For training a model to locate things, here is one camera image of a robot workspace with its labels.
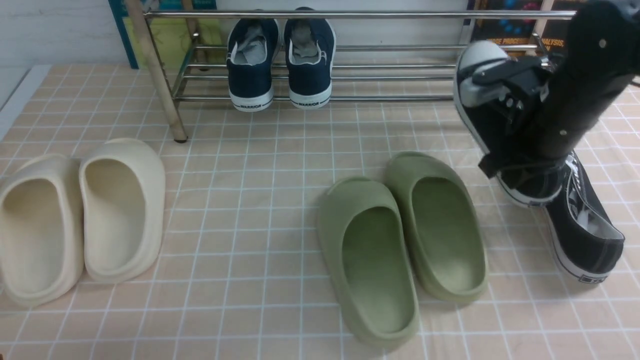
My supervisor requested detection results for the right green slipper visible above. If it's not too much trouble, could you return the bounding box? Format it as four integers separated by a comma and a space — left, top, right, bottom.
383, 152, 489, 303

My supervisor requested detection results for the right beige slipper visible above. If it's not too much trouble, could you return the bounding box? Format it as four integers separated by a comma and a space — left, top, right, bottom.
78, 137, 166, 284

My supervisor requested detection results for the left beige slipper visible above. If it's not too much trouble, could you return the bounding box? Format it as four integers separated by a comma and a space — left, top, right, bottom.
0, 153, 85, 307

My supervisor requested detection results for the beige slipper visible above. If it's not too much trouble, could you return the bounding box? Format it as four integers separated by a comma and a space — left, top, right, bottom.
0, 153, 85, 307
78, 137, 166, 284

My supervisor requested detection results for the left green slipper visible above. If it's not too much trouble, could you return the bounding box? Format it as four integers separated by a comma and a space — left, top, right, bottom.
316, 176, 419, 350

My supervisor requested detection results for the green slipper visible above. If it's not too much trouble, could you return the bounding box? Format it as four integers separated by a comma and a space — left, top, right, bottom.
383, 152, 489, 303
316, 176, 419, 350

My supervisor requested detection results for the left navy sneaker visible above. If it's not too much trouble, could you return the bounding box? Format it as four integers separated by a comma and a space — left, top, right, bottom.
225, 18, 282, 113

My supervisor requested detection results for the metal shoe rack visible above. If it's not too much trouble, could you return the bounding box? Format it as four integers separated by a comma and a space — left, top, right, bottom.
123, 0, 576, 144

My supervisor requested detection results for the teal yellow book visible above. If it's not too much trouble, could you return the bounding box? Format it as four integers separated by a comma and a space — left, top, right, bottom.
109, 0, 224, 69

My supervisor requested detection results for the black book poster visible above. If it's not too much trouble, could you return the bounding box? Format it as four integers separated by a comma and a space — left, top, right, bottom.
460, 0, 585, 56

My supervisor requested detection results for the navy sneaker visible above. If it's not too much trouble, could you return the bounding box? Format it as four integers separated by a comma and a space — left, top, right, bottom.
225, 18, 282, 113
283, 18, 337, 110

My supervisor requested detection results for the right navy sneaker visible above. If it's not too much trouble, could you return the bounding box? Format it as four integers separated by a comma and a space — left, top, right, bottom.
283, 18, 337, 110

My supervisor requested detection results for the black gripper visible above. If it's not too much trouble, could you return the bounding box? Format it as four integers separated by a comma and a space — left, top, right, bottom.
459, 55, 566, 179

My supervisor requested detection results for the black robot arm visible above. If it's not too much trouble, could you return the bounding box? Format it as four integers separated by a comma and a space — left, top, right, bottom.
454, 0, 639, 178

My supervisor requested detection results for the black canvas sneaker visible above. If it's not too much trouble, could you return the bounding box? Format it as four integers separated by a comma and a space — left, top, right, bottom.
453, 40, 563, 207
545, 152, 626, 285

